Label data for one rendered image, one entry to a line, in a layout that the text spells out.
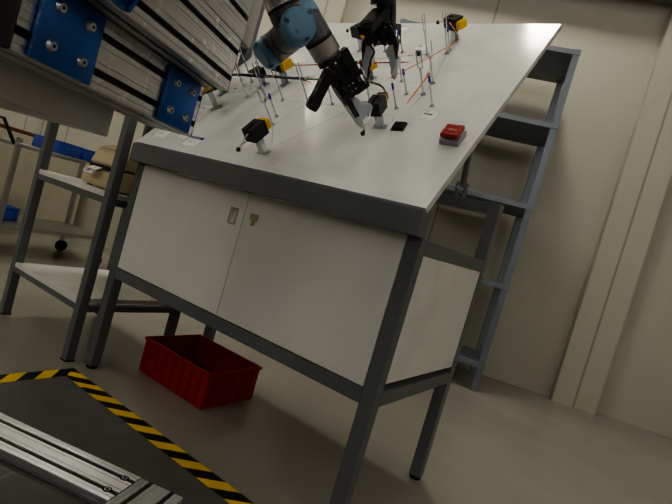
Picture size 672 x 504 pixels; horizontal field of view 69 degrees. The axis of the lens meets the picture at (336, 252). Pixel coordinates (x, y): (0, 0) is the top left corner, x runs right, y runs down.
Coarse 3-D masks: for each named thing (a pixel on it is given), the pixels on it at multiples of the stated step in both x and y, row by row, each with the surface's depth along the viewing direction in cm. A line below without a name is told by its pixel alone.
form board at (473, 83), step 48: (432, 48) 176; (480, 48) 168; (528, 48) 160; (240, 96) 185; (288, 96) 176; (336, 96) 167; (432, 96) 152; (480, 96) 145; (144, 144) 176; (288, 144) 151; (336, 144) 145; (384, 144) 139; (432, 144) 133; (384, 192) 123; (432, 192) 119
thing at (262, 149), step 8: (256, 120) 146; (264, 120) 145; (248, 128) 144; (256, 128) 143; (264, 128) 146; (248, 136) 145; (256, 136) 144; (264, 136) 147; (240, 144) 143; (256, 144) 149; (264, 144) 149; (256, 152) 152; (264, 152) 150
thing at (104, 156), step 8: (96, 152) 199; (104, 152) 197; (112, 152) 196; (96, 160) 197; (104, 160) 195; (112, 160) 193; (128, 160) 191; (104, 168) 191; (128, 168) 192; (136, 168) 195; (88, 176) 195; (96, 176) 193; (104, 176) 191; (128, 176) 193; (96, 184) 194; (104, 184) 190; (128, 184) 194; (120, 192) 192; (128, 192) 195
